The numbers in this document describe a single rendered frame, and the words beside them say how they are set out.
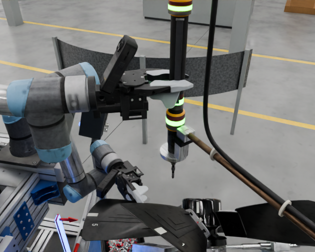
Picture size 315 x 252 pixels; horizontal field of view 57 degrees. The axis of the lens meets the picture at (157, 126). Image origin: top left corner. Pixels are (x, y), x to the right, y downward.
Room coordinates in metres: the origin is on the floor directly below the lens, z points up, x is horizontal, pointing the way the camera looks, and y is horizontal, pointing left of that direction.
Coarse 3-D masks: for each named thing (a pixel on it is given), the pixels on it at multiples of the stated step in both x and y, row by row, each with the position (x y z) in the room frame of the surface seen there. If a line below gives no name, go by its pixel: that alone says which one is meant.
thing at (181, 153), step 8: (176, 136) 0.53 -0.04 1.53; (184, 136) 0.51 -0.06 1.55; (176, 144) 0.53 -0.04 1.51; (184, 144) 0.51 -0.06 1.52; (160, 152) 0.55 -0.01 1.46; (168, 152) 0.55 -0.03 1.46; (176, 152) 0.53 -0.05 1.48; (184, 152) 0.53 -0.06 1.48; (168, 160) 0.53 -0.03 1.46; (176, 160) 0.53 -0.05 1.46
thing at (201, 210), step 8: (184, 200) 0.59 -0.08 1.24; (192, 200) 0.57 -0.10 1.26; (200, 200) 0.57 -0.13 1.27; (208, 200) 0.57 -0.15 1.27; (216, 200) 0.58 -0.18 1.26; (184, 208) 0.57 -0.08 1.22; (192, 208) 0.56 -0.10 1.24; (200, 208) 0.55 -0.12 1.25; (208, 208) 0.55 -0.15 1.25; (216, 208) 0.56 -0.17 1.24; (200, 216) 0.53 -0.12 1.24; (208, 216) 0.53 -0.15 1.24; (216, 216) 0.54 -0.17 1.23; (208, 224) 0.52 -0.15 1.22; (216, 224) 0.52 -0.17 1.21; (216, 232) 0.52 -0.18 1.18; (208, 240) 0.48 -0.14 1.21; (216, 240) 0.48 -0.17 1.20; (224, 240) 0.49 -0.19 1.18
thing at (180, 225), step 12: (120, 204) 0.42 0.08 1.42; (132, 204) 0.44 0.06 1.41; (144, 204) 0.45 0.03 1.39; (156, 204) 0.47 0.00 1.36; (144, 216) 0.39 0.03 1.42; (156, 216) 0.41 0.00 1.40; (168, 216) 0.43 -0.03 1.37; (180, 216) 0.46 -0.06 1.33; (168, 228) 0.38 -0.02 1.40; (180, 228) 0.40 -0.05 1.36; (192, 228) 0.44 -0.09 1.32; (168, 240) 0.33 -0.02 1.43; (192, 240) 0.38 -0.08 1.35; (204, 240) 0.42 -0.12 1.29
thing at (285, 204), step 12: (216, 0) 0.48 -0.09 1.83; (216, 12) 0.48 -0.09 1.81; (204, 84) 0.48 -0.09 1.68; (204, 96) 0.48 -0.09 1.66; (204, 108) 0.48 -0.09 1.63; (204, 120) 0.47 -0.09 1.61; (216, 144) 0.45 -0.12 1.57; (228, 156) 0.42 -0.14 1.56; (240, 168) 0.39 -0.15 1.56; (252, 180) 0.36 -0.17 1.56; (288, 204) 0.31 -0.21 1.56; (300, 216) 0.29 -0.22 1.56; (312, 228) 0.27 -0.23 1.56
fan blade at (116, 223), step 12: (96, 204) 0.64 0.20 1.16; (108, 204) 0.63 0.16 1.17; (96, 216) 0.57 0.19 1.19; (108, 216) 0.57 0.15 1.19; (120, 216) 0.57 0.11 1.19; (132, 216) 0.57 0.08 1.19; (84, 228) 0.52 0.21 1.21; (96, 228) 0.52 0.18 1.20; (108, 228) 0.52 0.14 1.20; (120, 228) 0.52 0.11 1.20; (132, 228) 0.52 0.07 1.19; (144, 228) 0.53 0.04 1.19
